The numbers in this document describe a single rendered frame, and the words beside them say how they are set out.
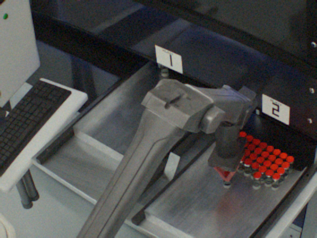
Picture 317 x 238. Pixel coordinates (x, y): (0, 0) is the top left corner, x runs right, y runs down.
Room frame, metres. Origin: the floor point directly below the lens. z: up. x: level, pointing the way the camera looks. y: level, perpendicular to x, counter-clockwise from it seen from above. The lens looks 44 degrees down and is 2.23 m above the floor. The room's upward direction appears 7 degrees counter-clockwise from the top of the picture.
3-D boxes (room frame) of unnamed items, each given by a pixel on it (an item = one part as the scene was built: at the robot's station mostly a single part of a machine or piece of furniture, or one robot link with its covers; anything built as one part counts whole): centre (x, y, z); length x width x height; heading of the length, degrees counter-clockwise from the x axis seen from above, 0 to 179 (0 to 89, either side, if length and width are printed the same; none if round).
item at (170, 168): (1.17, 0.02, 0.91); 0.14 x 0.03 x 0.06; 136
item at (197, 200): (1.10, -0.15, 0.90); 0.34 x 0.26 x 0.04; 136
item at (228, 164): (1.14, -0.15, 1.03); 0.10 x 0.07 x 0.07; 150
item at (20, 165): (1.53, 0.44, 0.79); 0.45 x 0.28 x 0.03; 145
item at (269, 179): (1.16, -0.21, 0.90); 0.18 x 0.02 x 0.05; 46
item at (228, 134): (1.15, -0.15, 1.09); 0.07 x 0.06 x 0.07; 141
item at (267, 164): (1.18, -0.23, 0.90); 0.18 x 0.02 x 0.05; 46
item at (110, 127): (1.41, 0.02, 0.90); 0.34 x 0.26 x 0.04; 136
